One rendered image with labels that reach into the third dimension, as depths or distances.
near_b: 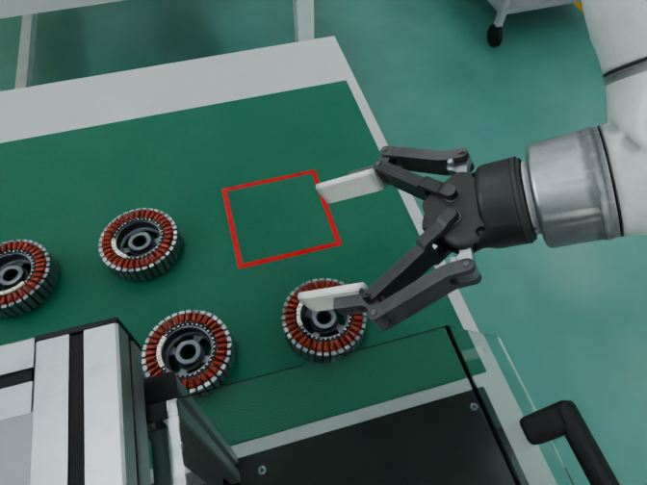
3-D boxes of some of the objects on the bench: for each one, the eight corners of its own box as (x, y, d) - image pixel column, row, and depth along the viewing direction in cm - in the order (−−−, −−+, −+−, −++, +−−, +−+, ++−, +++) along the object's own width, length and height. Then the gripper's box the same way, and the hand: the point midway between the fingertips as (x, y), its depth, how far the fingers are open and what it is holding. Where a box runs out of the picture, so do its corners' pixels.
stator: (-24, 267, 72) (-40, 253, 69) (54, 241, 75) (42, 226, 72) (-19, 331, 67) (-37, 319, 64) (65, 300, 69) (53, 288, 66)
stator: (367, 293, 70) (370, 280, 67) (361, 369, 64) (363, 359, 61) (290, 285, 71) (288, 271, 68) (276, 359, 64) (274, 348, 61)
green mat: (346, 80, 96) (346, 80, 96) (483, 372, 64) (484, 372, 64) (-190, 178, 82) (-191, 177, 82) (-364, 618, 50) (-367, 618, 49)
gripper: (559, 355, 37) (317, 372, 47) (525, 125, 51) (342, 176, 61) (542, 313, 32) (273, 342, 42) (508, 69, 46) (311, 136, 56)
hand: (323, 242), depth 51 cm, fingers open, 13 cm apart
